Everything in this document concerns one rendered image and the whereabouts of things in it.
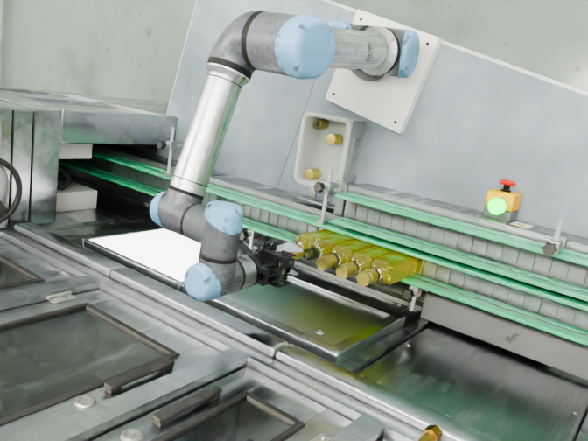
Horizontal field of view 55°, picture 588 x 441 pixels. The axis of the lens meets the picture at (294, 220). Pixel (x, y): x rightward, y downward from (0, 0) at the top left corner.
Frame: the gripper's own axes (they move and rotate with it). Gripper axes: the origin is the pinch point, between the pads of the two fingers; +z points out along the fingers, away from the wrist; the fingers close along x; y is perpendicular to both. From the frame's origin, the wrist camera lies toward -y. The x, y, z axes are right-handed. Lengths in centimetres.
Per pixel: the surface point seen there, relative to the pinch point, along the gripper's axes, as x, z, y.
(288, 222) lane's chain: -1.7, 30.2, -21.8
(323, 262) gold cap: 0.6, 1.4, 8.8
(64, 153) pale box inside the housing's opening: 3, 4, -100
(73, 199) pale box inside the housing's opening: -14, 10, -101
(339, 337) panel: -12.3, -5.4, 20.5
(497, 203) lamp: 21, 32, 37
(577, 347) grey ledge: -6, 29, 64
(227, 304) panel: -12.7, -13.9, -6.0
